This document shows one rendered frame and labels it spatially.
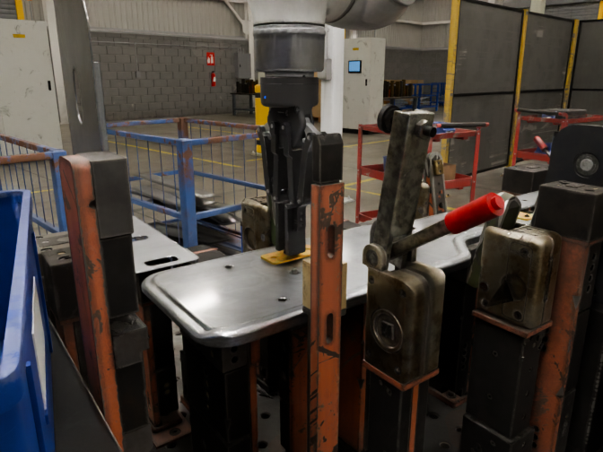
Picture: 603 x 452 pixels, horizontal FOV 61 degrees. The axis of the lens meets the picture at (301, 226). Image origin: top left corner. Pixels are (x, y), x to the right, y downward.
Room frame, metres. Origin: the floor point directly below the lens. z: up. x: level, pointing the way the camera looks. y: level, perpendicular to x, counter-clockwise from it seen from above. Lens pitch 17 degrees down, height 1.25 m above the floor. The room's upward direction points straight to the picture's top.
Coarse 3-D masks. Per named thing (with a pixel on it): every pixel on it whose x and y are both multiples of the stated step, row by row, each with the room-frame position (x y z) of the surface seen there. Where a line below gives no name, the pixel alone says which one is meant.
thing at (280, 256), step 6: (306, 246) 0.71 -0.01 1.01; (276, 252) 0.68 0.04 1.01; (282, 252) 0.68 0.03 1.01; (306, 252) 0.68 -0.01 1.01; (264, 258) 0.66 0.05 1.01; (270, 258) 0.66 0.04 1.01; (276, 258) 0.66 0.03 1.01; (282, 258) 0.66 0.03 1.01; (288, 258) 0.66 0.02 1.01; (294, 258) 0.66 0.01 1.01; (276, 264) 0.64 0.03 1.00
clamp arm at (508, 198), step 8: (504, 192) 0.61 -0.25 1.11; (504, 200) 0.60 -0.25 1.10; (512, 200) 0.60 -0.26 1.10; (504, 208) 0.59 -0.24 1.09; (512, 208) 0.60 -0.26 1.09; (504, 216) 0.60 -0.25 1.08; (512, 216) 0.61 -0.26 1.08; (488, 224) 0.61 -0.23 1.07; (496, 224) 0.60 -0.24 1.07; (504, 224) 0.60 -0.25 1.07; (512, 224) 0.61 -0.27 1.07; (480, 240) 0.62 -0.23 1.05; (480, 248) 0.61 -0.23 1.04; (480, 256) 0.61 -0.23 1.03; (472, 264) 0.62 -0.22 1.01; (480, 264) 0.61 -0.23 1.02; (472, 272) 0.62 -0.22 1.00; (472, 280) 0.62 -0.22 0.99
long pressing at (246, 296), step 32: (416, 224) 0.85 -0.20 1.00; (224, 256) 0.69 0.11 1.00; (256, 256) 0.68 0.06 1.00; (352, 256) 0.68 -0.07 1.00; (416, 256) 0.68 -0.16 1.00; (448, 256) 0.68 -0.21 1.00; (160, 288) 0.57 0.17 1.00; (192, 288) 0.57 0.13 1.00; (224, 288) 0.57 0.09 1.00; (256, 288) 0.57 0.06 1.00; (288, 288) 0.57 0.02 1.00; (352, 288) 0.57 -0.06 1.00; (192, 320) 0.49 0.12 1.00; (224, 320) 0.49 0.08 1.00; (256, 320) 0.48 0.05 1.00; (288, 320) 0.49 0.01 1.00
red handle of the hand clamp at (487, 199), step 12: (492, 192) 0.43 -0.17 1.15; (468, 204) 0.44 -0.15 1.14; (480, 204) 0.43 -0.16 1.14; (492, 204) 0.42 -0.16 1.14; (504, 204) 0.43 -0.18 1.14; (456, 216) 0.45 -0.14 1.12; (468, 216) 0.44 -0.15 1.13; (480, 216) 0.43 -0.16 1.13; (492, 216) 0.42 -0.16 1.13; (432, 228) 0.47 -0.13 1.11; (444, 228) 0.46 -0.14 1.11; (456, 228) 0.45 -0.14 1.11; (468, 228) 0.44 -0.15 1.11; (408, 240) 0.50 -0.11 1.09; (420, 240) 0.48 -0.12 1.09; (432, 240) 0.48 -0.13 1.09; (396, 252) 0.51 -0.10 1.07
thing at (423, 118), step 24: (384, 120) 0.52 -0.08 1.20; (408, 120) 0.49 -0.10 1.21; (432, 120) 0.51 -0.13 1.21; (408, 144) 0.50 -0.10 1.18; (408, 168) 0.50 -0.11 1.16; (384, 192) 0.51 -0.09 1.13; (408, 192) 0.51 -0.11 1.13; (384, 216) 0.51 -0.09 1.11; (408, 216) 0.52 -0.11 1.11; (384, 240) 0.51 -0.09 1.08
